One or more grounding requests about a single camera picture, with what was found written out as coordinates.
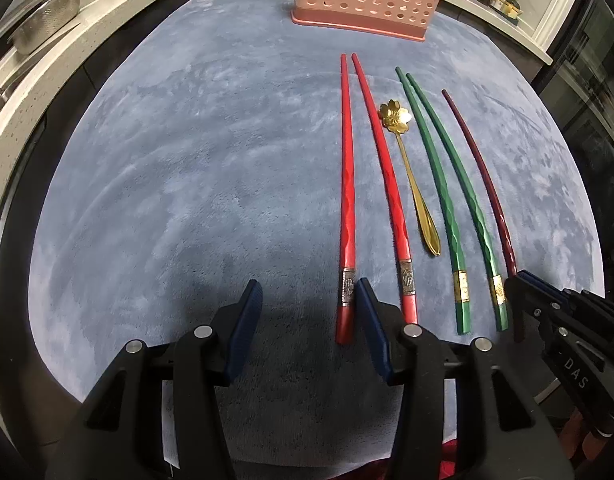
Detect bright red chopstick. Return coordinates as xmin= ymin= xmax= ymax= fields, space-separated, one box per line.
xmin=351 ymin=53 xmax=419 ymax=324
xmin=335 ymin=54 xmax=356 ymax=346

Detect gold flower spoon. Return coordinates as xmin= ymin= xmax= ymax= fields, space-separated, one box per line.
xmin=379 ymin=100 xmax=441 ymax=257

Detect green chopstick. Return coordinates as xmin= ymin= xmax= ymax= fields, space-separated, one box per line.
xmin=406 ymin=73 xmax=510 ymax=332
xmin=395 ymin=66 xmax=471 ymax=335

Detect black-framed glass door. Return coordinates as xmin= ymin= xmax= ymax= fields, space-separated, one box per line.
xmin=532 ymin=0 xmax=614 ymax=201

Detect person's right hand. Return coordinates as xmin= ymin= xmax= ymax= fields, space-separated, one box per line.
xmin=559 ymin=408 xmax=609 ymax=463

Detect stainless steel bowl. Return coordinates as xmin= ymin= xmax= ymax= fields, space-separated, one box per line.
xmin=10 ymin=0 xmax=80 ymax=55

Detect stainless steel sink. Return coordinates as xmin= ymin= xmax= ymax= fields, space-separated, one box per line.
xmin=0 ymin=49 xmax=43 ymax=113

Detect seasoning jar rack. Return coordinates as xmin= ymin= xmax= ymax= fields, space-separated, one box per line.
xmin=490 ymin=0 xmax=522 ymax=25

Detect maroon chopstick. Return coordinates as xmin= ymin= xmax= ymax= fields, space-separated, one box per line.
xmin=441 ymin=89 xmax=518 ymax=276

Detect grey-blue plush mat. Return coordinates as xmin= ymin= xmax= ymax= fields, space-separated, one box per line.
xmin=29 ymin=0 xmax=603 ymax=468

